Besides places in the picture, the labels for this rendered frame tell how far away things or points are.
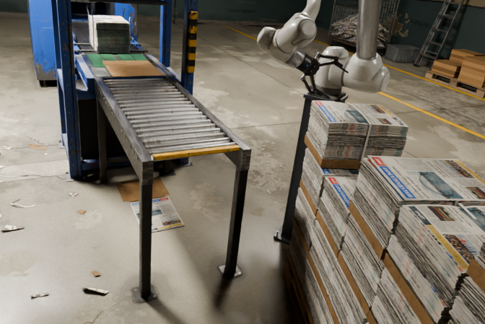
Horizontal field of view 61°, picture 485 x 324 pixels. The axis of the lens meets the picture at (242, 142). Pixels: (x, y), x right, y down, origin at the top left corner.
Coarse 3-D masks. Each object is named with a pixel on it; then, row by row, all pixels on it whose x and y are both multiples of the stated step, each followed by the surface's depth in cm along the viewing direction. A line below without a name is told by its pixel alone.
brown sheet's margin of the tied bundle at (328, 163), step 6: (306, 138) 206; (306, 144) 206; (312, 144) 197; (312, 150) 197; (318, 156) 187; (318, 162) 187; (324, 162) 184; (330, 162) 184; (336, 162) 184; (342, 162) 185; (348, 162) 185; (348, 168) 187
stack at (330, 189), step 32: (320, 192) 185; (352, 192) 168; (352, 224) 151; (320, 256) 179; (352, 256) 150; (288, 288) 227; (384, 288) 127; (320, 320) 178; (352, 320) 146; (384, 320) 126; (416, 320) 110
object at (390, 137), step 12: (360, 108) 198; (372, 108) 199; (384, 108) 200; (372, 120) 184; (384, 120) 185; (396, 120) 187; (384, 132) 181; (396, 132) 182; (372, 144) 183; (384, 144) 184; (396, 144) 185; (396, 156) 188
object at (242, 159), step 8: (168, 80) 299; (176, 88) 285; (184, 88) 284; (192, 96) 270; (192, 104) 260; (200, 104) 257; (208, 112) 246; (216, 120) 235; (224, 128) 224; (232, 136) 216; (240, 144) 207; (232, 152) 213; (240, 152) 205; (248, 152) 204; (232, 160) 214; (240, 160) 206; (248, 160) 206; (240, 168) 207; (248, 168) 209
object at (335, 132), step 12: (312, 108) 200; (324, 108) 191; (336, 108) 193; (312, 120) 200; (324, 120) 182; (336, 120) 179; (348, 120) 180; (312, 132) 201; (324, 132) 183; (336, 132) 178; (348, 132) 179; (360, 132) 179; (324, 144) 183; (336, 144) 181; (348, 144) 182; (324, 156) 183; (336, 156) 184; (348, 156) 184
